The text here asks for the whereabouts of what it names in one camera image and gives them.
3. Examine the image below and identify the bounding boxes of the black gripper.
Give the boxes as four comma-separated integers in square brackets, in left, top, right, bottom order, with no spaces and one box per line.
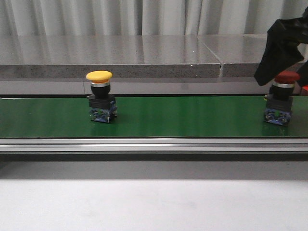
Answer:
[254,7,308,87]

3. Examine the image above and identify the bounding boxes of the grey stone slab right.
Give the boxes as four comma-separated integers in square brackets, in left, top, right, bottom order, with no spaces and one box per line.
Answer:
[197,34,267,80]

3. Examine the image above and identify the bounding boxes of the grey stone countertop slab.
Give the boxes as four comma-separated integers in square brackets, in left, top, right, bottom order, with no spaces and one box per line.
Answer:
[0,35,220,80]

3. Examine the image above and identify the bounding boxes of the green conveyor belt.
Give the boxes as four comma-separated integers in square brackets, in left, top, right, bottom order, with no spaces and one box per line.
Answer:
[0,96,308,138]

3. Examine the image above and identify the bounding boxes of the white pleated curtain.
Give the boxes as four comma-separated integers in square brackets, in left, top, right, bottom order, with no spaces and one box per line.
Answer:
[0,0,308,36]

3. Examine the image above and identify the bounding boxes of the white cabinet front panel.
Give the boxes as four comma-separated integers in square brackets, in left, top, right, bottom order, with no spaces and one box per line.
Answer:
[0,77,301,95]

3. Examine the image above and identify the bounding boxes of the aluminium conveyor side rail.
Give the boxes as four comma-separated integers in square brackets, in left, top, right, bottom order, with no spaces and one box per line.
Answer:
[0,138,308,154]

